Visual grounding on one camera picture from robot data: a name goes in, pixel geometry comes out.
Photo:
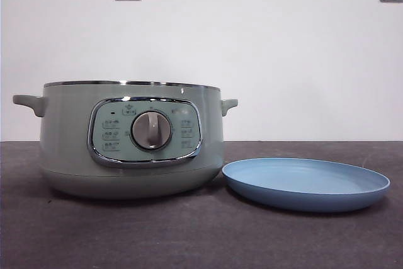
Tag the blue round plate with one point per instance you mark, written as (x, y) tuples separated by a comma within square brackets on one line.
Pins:
[(302, 184)]

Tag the pale green electric steamer pot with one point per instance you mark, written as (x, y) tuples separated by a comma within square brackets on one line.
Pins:
[(69, 143)]

